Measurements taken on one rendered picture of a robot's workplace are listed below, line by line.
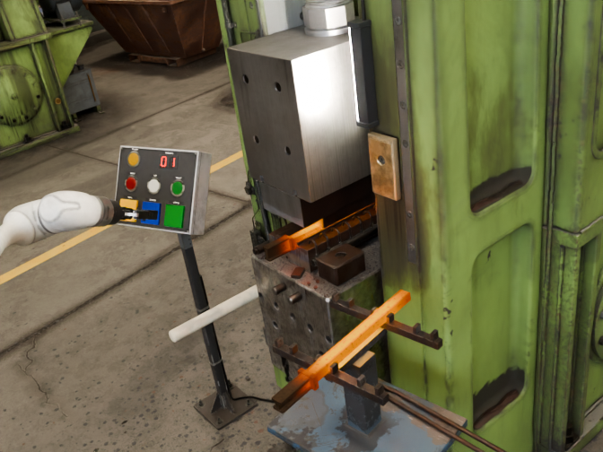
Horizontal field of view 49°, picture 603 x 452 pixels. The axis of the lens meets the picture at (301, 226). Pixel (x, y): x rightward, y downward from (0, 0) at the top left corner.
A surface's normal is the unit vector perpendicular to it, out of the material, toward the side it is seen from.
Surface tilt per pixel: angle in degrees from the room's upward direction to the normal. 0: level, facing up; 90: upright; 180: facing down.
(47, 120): 90
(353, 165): 90
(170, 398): 0
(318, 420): 0
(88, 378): 0
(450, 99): 89
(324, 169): 90
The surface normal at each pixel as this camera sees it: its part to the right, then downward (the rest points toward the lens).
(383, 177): -0.77, 0.39
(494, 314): 0.62, 0.30
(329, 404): -0.13, -0.87
